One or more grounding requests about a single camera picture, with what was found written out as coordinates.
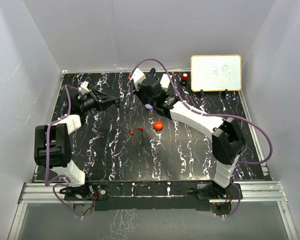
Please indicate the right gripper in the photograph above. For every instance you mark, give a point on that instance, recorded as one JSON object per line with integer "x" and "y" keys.
{"x": 138, "y": 93}

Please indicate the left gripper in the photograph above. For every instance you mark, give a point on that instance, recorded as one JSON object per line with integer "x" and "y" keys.
{"x": 101, "y": 100}

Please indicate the purple earbud case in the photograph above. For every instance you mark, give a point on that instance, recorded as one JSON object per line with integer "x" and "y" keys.
{"x": 148, "y": 106}

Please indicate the orange earbud case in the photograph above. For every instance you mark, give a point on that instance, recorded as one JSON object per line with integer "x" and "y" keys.
{"x": 158, "y": 125}

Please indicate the black earbud case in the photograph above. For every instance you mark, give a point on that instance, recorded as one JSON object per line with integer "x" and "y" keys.
{"x": 118, "y": 102}

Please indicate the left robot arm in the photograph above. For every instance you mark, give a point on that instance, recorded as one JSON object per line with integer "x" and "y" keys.
{"x": 52, "y": 147}

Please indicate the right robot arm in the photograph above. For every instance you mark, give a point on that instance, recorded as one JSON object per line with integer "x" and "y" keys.
{"x": 225, "y": 133}

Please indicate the white box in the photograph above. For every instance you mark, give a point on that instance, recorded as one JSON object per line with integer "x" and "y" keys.
{"x": 165, "y": 82}

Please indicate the blue black tool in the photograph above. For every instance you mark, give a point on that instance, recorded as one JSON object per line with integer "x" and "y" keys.
{"x": 152, "y": 73}

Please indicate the red black button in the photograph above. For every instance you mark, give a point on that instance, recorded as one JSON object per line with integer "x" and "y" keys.
{"x": 184, "y": 78}

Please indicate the white whiteboard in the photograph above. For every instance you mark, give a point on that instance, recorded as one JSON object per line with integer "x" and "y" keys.
{"x": 216, "y": 73}

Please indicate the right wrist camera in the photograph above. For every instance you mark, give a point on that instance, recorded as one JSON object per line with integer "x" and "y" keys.
{"x": 137, "y": 77}

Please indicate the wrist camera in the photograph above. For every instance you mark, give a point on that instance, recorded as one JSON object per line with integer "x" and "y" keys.
{"x": 137, "y": 77}
{"x": 84, "y": 88}

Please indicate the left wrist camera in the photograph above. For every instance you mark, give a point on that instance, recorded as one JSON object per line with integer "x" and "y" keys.
{"x": 84, "y": 88}

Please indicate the aluminium rail frame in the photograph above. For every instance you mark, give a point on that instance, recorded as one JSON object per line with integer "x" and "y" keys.
{"x": 147, "y": 195}

